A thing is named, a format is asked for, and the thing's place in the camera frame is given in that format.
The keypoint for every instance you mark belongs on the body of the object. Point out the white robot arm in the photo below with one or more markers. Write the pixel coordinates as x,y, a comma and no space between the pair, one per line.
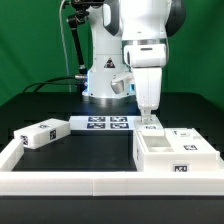
130,48

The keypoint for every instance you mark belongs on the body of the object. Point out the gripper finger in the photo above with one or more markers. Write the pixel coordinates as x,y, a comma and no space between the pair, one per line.
145,116

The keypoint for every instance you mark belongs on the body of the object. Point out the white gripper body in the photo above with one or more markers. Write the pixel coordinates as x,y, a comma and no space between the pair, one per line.
147,87

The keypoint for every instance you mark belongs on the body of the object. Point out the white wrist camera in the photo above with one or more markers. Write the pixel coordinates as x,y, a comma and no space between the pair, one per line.
121,82

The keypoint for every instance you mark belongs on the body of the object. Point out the white door panel with knob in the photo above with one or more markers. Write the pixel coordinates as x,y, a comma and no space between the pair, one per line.
149,126

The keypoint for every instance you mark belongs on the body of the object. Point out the white cabinet top block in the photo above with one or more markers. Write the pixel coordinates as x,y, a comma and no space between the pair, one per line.
42,133

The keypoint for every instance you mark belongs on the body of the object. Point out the white marker base plate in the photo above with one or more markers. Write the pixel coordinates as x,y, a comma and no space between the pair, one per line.
108,123

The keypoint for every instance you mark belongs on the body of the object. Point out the white cabinet body box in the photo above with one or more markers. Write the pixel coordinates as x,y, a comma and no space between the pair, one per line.
155,154

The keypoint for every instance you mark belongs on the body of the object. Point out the white U-shaped fence frame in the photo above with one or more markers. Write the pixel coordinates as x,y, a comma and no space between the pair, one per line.
124,183

